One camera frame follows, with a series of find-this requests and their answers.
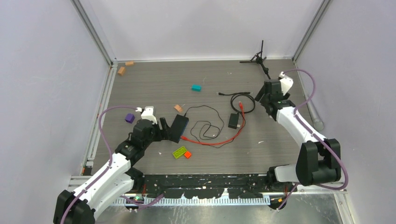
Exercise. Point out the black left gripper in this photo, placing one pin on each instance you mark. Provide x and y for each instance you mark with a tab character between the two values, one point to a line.
163	134

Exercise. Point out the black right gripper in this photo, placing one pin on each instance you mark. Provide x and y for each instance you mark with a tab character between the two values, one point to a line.
260	94

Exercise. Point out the black network switch box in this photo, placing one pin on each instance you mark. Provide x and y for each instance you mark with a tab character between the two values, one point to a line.
178	127

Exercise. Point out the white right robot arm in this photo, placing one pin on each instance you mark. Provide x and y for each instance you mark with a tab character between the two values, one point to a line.
317	160

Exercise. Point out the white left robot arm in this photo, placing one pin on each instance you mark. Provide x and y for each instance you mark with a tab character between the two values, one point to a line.
85	204

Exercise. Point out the tan wooden block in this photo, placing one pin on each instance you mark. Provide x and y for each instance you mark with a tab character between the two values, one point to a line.
178	108

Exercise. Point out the green lego brick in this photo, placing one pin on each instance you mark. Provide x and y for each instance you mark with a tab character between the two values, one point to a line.
179	152

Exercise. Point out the black tripod stand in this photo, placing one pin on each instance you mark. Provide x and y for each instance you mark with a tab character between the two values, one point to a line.
259	59

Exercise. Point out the orange-red cube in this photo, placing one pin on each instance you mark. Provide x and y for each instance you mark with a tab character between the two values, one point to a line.
187	154

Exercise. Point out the purple block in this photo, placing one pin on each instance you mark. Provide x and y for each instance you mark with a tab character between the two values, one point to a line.
129	118

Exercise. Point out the teal block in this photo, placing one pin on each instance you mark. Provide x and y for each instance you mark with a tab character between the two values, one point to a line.
197	88

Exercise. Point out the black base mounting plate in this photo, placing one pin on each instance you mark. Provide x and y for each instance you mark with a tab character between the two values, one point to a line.
206	186

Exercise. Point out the orange block near corner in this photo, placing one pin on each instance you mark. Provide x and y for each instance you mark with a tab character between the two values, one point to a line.
121	71

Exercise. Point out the orange block corner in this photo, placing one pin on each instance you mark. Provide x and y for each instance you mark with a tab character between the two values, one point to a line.
129	63
121	71

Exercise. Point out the orange block far corner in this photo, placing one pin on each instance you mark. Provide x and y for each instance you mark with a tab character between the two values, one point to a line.
129	63

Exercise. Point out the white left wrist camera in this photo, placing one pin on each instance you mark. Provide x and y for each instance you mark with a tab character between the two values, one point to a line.
147	113

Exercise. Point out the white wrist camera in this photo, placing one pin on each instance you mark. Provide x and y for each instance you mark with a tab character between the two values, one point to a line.
147	113
286	82

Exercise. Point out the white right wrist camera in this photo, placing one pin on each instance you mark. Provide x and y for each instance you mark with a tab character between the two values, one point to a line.
286	82

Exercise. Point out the grey cylinder by wall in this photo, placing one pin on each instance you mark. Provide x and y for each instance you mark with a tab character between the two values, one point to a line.
316	120

